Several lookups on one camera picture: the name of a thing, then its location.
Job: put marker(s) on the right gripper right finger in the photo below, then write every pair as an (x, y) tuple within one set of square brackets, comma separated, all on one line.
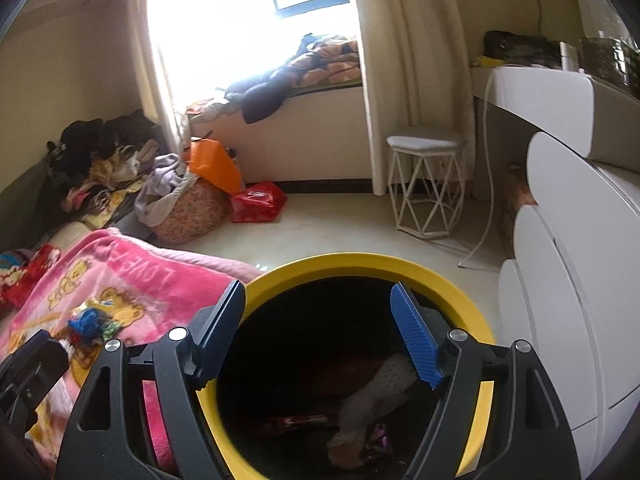
[(528, 435)]

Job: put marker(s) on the dark jacket on sill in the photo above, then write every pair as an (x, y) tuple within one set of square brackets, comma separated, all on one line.
[(258, 97)]

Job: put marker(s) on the orange patterned quilt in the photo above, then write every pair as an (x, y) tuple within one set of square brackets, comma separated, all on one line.
[(327, 61)]

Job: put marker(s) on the cream right curtain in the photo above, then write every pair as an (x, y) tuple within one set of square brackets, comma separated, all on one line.
[(415, 72)]

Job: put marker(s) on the red plastic bag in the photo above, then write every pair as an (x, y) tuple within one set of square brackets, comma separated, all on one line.
[(350, 377)]

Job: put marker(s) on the colourful pillow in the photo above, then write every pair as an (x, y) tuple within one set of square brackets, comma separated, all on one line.
[(12, 266)]

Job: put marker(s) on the vanity mirror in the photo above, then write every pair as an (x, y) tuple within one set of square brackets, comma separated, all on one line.
[(601, 20)]

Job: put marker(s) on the green black snack wrapper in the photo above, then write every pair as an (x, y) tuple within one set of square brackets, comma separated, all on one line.
[(110, 329)]

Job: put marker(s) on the yellow rimmed black trash bin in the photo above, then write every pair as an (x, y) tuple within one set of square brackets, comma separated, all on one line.
[(267, 411)]

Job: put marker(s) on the white vanity dresser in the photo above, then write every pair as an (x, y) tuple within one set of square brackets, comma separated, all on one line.
[(572, 286)]

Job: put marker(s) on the cream curtain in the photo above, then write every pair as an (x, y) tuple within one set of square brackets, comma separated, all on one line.
[(151, 76), (415, 72)]

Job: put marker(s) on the yellow snack wrapper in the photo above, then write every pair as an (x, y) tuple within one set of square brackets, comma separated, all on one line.
[(106, 306)]

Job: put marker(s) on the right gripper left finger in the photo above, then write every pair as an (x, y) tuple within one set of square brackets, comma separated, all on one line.
[(138, 416)]

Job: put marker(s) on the white wire stool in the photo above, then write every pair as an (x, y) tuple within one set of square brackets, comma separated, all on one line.
[(426, 180)]

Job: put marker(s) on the floral laundry basket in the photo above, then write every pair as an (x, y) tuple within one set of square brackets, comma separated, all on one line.
[(200, 209)]

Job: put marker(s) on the blue plastic bag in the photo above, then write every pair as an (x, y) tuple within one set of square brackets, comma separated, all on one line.
[(86, 324)]

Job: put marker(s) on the orange paper bag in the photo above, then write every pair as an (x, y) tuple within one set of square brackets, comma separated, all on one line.
[(210, 161)]

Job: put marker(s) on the red garment on bed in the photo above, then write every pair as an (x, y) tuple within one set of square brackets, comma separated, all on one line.
[(13, 297)]

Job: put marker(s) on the clear cosmetic organizer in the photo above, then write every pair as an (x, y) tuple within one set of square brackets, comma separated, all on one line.
[(611, 60)]

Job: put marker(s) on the pile of clothes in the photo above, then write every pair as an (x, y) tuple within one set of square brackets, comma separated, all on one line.
[(98, 167)]

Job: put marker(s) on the red bag on floor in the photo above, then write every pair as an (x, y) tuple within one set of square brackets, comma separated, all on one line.
[(259, 203)]

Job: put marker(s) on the lavender white garment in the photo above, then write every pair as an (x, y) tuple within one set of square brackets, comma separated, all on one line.
[(168, 180)]

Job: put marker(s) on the cream left curtain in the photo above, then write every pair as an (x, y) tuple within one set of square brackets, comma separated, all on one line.
[(151, 76)]

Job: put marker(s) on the pink cartoon fleece blanket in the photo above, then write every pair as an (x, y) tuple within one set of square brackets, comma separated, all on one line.
[(159, 289)]

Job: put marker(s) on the white printed plastic bag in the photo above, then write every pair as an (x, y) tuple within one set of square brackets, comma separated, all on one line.
[(344, 449)]

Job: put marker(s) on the dark camouflage bag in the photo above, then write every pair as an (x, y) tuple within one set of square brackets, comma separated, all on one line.
[(522, 50)]

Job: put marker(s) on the white foam net sleeve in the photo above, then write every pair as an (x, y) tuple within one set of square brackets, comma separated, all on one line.
[(385, 392)]

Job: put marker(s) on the purple snack wrapper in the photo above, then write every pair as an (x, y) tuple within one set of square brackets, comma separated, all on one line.
[(379, 440)]

